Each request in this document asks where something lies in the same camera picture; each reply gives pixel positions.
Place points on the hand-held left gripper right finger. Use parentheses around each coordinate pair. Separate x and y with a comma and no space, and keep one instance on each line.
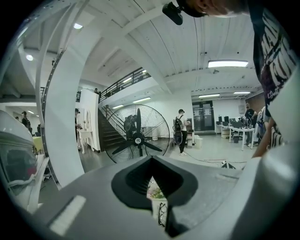
(180,185)

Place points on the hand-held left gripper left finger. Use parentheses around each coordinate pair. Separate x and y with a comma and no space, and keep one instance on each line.
(131,185)

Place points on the person's right forearm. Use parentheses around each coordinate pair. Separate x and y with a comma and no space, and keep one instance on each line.
(263,138)

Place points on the pink green floral item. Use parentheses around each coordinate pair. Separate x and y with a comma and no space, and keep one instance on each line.
(155,189)

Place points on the black eyeglasses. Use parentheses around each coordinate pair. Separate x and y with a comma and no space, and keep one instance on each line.
(162,214)

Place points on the white bin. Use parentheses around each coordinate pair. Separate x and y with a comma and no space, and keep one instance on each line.
(199,142)

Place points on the white power strip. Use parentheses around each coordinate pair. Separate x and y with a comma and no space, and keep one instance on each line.
(223,162)

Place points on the large black floor fan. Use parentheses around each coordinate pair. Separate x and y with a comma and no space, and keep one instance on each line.
(138,136)

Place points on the wooden shelf unit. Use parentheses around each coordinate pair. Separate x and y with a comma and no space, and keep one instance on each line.
(191,136)

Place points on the white low cabinet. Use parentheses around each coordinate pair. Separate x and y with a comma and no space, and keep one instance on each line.
(152,134)

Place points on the dark staircase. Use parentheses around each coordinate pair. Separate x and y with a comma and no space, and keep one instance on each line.
(110,133)

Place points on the black backpack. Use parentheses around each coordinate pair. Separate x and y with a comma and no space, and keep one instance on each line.
(178,123)
(128,123)

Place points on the white ornate table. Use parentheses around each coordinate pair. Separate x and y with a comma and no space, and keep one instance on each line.
(86,138)

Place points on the black double door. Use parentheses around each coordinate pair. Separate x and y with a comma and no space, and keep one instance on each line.
(203,117)

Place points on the white office desk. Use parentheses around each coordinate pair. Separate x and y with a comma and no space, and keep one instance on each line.
(234,131)

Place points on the ceiling tube light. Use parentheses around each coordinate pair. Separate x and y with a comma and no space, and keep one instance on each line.
(242,92)
(209,95)
(117,106)
(141,100)

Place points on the black computer monitor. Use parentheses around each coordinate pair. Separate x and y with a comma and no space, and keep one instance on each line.
(226,119)

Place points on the black mezzanine railing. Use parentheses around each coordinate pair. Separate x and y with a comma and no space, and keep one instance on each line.
(124,82)

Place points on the grey machine with window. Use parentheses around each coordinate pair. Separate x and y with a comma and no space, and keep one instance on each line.
(16,152)

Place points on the rectangular ceiling panel light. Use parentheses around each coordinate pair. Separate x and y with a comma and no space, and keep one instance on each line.
(227,63)

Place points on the white metal shelf rack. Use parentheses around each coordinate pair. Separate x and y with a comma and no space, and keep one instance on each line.
(54,77)

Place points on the round ceiling light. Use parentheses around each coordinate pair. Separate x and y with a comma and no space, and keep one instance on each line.
(29,57)
(78,26)

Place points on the black printed t-shirt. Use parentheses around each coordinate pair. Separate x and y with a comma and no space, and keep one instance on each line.
(274,51)

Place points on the person's head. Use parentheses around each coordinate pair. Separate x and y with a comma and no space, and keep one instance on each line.
(218,7)

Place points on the black head-worn camera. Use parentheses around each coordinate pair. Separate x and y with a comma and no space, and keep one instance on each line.
(172,12)

